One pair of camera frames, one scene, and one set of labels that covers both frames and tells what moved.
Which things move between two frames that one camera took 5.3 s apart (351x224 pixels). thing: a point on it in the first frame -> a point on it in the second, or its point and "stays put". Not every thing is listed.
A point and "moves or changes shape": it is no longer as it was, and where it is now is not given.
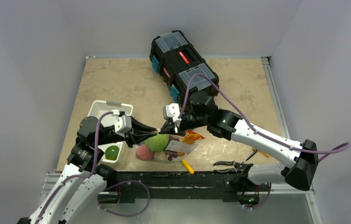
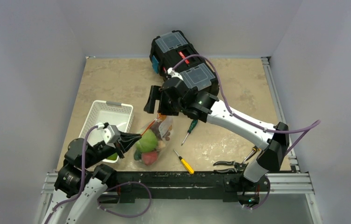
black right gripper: [178, 124] -> [164, 101]
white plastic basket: [98, 107] stays put
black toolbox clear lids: [174, 59] stays put
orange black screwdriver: [254, 150] stays put
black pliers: [239, 167] stays put
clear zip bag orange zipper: [167, 148] moves or changes shape
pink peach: [143, 153] moves or changes shape
